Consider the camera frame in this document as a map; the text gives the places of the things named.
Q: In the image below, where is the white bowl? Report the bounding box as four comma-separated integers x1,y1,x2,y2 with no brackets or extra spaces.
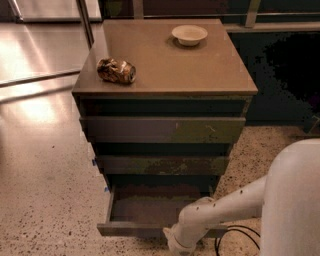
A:
172,25,208,47

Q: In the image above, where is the black cable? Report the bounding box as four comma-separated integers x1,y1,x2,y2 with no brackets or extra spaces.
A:
214,225,262,256

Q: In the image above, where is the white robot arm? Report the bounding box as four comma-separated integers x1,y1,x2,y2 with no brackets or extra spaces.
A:
163,139,320,256

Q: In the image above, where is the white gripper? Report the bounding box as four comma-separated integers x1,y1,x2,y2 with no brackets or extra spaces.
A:
163,226,196,256

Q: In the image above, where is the brown drawer cabinet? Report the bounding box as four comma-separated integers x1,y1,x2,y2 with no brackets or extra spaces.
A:
72,20,257,192

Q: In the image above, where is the drawer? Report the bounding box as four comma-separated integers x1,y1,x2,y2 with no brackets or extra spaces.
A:
96,185,229,240
80,116,246,143
96,155,229,176

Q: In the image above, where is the crushed brown soda can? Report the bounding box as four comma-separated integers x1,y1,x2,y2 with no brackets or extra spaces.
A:
97,58,136,84

